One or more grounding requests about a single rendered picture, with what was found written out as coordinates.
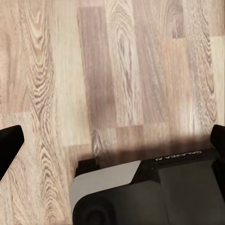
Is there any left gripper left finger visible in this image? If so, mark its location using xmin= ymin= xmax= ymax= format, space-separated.
xmin=0 ymin=125 xmax=24 ymax=181

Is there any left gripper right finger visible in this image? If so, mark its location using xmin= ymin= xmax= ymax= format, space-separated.
xmin=210 ymin=124 xmax=225 ymax=162

